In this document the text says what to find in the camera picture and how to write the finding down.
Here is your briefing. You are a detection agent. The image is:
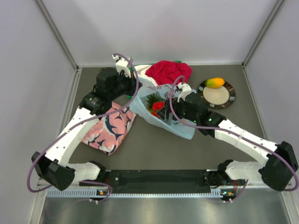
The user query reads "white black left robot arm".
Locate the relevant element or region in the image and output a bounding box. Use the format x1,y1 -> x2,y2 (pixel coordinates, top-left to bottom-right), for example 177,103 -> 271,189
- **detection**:
29,66 -> 142,191

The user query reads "black patterned plate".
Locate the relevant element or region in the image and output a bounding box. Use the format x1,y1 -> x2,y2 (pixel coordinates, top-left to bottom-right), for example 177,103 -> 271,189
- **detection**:
198,80 -> 236,109

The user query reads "plastic pineapple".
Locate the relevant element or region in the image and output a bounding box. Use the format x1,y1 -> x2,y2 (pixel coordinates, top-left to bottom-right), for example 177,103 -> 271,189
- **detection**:
146,93 -> 163,109

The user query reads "yellow green mango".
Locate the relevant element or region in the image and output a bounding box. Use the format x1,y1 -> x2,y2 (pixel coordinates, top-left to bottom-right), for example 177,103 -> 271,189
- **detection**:
205,77 -> 225,89

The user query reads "white cloth in tray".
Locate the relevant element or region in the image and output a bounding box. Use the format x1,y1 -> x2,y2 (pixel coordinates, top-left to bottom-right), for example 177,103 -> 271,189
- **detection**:
135,64 -> 152,80

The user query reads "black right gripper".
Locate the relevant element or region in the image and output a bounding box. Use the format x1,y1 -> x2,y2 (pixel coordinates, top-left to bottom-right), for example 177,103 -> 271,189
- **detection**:
157,97 -> 199,123

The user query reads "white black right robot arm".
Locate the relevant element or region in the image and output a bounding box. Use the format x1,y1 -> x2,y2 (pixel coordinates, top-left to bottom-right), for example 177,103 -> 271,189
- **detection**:
156,93 -> 299,191

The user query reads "green plastic tray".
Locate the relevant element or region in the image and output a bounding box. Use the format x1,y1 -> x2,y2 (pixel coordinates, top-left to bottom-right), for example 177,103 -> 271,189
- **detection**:
126,60 -> 190,98

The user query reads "slotted cable duct rail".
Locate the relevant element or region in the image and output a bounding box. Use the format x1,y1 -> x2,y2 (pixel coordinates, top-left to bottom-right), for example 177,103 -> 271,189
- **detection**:
46,188 -> 228,199

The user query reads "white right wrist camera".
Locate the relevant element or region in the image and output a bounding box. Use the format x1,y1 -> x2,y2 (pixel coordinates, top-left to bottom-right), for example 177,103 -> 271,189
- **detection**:
172,83 -> 196,103

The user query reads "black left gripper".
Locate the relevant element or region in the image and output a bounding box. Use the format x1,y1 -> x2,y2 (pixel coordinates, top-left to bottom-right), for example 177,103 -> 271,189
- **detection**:
108,69 -> 142,101

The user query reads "pink patterned cloth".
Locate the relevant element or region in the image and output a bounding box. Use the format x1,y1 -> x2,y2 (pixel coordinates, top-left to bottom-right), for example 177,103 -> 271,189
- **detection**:
82,102 -> 136,155

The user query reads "red crumpled cloth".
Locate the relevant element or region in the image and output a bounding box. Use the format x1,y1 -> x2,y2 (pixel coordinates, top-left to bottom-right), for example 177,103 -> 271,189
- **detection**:
145,60 -> 192,85

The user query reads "red bell pepper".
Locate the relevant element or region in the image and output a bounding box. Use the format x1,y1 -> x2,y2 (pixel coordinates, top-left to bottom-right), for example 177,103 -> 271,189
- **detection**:
152,101 -> 164,117

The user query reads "light blue cartoon plastic bag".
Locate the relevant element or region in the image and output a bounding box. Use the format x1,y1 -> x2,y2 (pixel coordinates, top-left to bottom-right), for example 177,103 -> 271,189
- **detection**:
129,78 -> 195,140

